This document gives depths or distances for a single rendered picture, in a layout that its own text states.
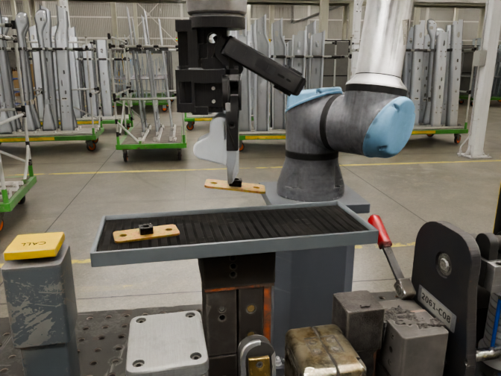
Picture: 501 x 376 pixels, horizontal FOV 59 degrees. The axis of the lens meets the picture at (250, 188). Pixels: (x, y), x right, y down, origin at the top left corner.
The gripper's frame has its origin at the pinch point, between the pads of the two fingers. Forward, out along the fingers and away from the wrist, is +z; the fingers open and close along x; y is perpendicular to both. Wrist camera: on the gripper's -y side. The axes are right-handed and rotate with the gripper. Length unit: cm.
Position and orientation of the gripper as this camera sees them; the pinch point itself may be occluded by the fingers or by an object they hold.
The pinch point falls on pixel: (235, 172)
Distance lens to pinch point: 61.7
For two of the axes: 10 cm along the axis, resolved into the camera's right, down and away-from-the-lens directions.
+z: 0.0, 9.6, 2.7
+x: 0.1, 2.7, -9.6
